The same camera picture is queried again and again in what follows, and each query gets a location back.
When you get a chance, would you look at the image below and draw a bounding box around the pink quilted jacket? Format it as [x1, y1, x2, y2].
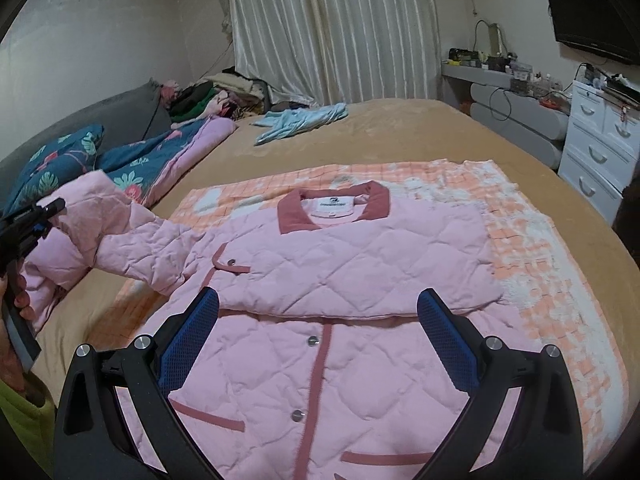
[24, 171, 535, 479]

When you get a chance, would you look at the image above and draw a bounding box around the green sleeve forearm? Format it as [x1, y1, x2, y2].
[1, 373, 55, 477]

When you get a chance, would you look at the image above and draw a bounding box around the pile of clothes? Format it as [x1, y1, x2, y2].
[160, 68, 272, 124]

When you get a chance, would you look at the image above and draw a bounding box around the person left hand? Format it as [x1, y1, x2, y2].
[1, 261, 40, 394]

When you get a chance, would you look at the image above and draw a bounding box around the orange plaid cartoon blanket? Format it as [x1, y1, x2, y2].
[81, 158, 632, 470]

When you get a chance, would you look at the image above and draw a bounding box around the blue floral pink quilt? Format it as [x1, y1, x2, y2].
[1, 116, 236, 214]

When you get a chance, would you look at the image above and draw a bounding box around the light blue garment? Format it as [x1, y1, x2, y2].
[253, 103, 348, 146]

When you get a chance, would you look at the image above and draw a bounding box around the white drawer cabinet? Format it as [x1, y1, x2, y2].
[558, 80, 639, 224]

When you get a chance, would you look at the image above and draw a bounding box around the grey white curved shelf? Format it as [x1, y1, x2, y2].
[442, 62, 568, 170]

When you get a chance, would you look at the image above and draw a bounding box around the tan bed cover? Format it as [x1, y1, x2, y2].
[29, 96, 640, 401]

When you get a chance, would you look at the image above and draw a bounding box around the striped beige curtain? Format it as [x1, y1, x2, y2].
[229, 0, 440, 106]

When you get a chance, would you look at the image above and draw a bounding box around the black wall television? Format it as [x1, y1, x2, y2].
[548, 0, 639, 65]

